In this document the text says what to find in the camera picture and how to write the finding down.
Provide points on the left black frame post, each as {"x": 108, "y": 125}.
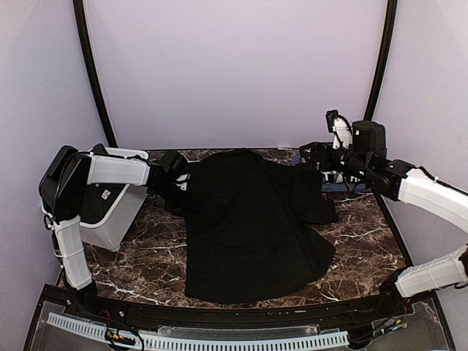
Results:
{"x": 87, "y": 52}

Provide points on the black long sleeve shirt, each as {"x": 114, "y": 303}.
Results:
{"x": 251, "y": 228}

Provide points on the black frame post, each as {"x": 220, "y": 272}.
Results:
{"x": 87, "y": 52}
{"x": 382, "y": 59}

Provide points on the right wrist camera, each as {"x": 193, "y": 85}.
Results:
{"x": 340, "y": 128}

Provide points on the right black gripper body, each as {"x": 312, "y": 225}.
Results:
{"x": 327, "y": 163}

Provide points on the white slotted cable duct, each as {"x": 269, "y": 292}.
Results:
{"x": 178, "y": 338}

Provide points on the black curved table rail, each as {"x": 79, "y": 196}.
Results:
{"x": 353, "y": 313}

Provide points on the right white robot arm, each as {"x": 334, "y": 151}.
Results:
{"x": 359, "y": 150}

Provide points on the blue checked folded shirt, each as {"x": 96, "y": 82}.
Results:
{"x": 344, "y": 188}

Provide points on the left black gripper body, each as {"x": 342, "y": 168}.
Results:
{"x": 173, "y": 197}

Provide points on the right black frame post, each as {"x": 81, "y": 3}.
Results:
{"x": 382, "y": 59}

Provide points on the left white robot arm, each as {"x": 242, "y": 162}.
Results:
{"x": 69, "y": 249}

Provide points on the black white plaid shirt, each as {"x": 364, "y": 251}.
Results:
{"x": 335, "y": 177}

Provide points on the white plastic bin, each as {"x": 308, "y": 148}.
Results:
{"x": 62, "y": 189}

